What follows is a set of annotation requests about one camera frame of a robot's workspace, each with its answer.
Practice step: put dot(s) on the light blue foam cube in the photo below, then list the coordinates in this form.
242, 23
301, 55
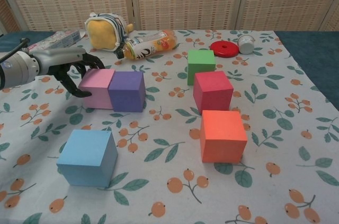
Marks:
84, 160

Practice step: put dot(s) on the orange foam cube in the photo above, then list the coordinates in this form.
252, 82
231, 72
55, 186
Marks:
222, 139

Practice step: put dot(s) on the floral print tablecloth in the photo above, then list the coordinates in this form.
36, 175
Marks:
164, 134

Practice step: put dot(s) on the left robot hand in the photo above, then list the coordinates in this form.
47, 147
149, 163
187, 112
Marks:
58, 57

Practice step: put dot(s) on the red disc with hole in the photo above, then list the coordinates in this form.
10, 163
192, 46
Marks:
219, 50

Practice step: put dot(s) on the purple foam cube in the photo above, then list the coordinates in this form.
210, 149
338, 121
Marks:
124, 94

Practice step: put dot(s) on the crimson foam cube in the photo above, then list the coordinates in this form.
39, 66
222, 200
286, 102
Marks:
214, 94

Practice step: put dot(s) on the orange drink plastic bottle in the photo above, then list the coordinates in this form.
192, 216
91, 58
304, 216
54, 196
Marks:
151, 46

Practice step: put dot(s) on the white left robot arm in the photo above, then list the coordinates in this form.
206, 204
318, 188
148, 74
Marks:
17, 70

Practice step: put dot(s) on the small white jar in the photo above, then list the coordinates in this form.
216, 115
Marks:
245, 45

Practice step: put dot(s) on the green foam cube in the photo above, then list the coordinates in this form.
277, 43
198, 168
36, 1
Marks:
201, 61

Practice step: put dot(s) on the floral tissue pack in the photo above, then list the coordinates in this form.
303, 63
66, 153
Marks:
58, 40

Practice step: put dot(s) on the yellow plush toy striped shirt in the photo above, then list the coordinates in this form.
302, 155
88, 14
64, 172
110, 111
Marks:
102, 34

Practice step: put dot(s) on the pink foam cube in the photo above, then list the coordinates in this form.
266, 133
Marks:
96, 81

